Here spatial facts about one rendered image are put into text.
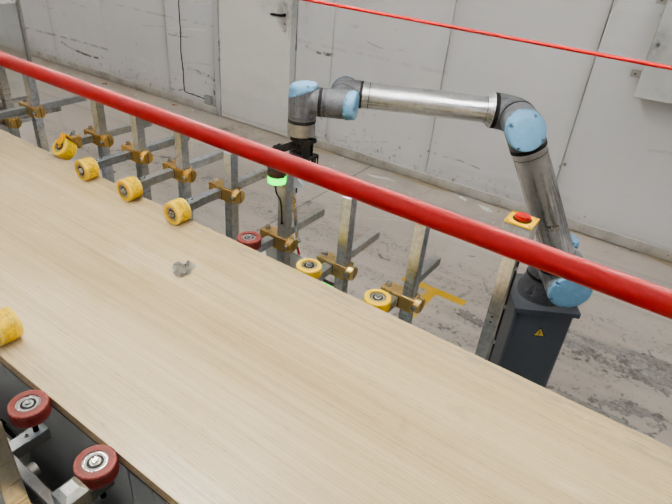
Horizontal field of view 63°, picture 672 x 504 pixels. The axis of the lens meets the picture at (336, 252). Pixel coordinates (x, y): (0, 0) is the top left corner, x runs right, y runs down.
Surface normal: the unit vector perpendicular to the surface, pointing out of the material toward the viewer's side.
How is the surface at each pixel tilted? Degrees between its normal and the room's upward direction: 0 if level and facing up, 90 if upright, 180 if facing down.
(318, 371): 0
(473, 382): 0
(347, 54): 90
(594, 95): 90
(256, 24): 90
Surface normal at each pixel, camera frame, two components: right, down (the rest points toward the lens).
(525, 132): -0.15, 0.41
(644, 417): 0.08, -0.85
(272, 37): -0.55, 0.40
